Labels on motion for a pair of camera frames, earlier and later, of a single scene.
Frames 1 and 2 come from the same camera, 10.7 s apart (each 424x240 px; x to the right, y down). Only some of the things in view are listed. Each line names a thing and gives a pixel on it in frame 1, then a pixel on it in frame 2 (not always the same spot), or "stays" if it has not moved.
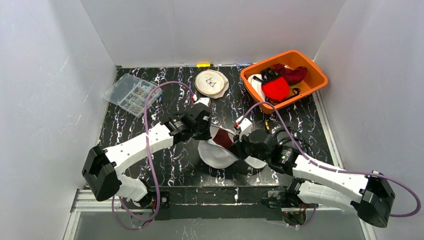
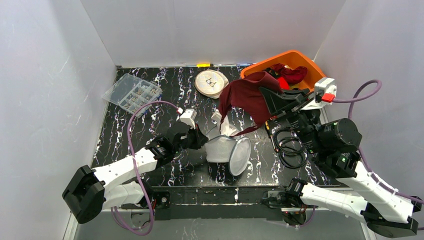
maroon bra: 223,138 to 245,92
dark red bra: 293,75 stays
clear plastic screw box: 130,93 stays
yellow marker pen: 203,65 stays
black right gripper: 239,143 to 288,105
